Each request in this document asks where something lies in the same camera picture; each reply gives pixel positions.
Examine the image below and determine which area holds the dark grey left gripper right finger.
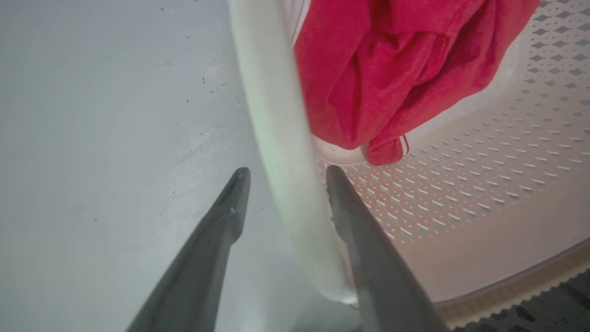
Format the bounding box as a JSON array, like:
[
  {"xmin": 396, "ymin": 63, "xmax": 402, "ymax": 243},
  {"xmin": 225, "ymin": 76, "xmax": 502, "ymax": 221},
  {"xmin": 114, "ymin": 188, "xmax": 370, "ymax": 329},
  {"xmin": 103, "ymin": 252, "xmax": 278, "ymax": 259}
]
[{"xmin": 325, "ymin": 165, "xmax": 450, "ymax": 332}]

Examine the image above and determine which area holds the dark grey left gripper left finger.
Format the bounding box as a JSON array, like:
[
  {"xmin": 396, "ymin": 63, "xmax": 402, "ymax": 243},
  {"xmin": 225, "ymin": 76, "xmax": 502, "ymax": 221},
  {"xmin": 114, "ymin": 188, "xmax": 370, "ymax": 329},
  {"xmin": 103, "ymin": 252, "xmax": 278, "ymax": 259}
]
[{"xmin": 126, "ymin": 167, "xmax": 252, "ymax": 332}]

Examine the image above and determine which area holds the white plastic laundry basket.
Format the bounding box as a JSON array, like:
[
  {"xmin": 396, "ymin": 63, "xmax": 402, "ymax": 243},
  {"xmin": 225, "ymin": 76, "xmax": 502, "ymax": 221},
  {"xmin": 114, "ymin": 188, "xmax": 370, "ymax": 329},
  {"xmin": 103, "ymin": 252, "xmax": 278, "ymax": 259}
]
[{"xmin": 228, "ymin": 0, "xmax": 590, "ymax": 330}]

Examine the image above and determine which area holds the red garment with white stripes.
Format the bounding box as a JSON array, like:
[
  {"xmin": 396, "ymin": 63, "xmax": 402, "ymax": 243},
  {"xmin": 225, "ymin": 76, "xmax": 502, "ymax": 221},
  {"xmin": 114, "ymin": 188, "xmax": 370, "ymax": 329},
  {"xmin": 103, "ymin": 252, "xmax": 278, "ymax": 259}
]
[{"xmin": 294, "ymin": 0, "xmax": 541, "ymax": 166}]

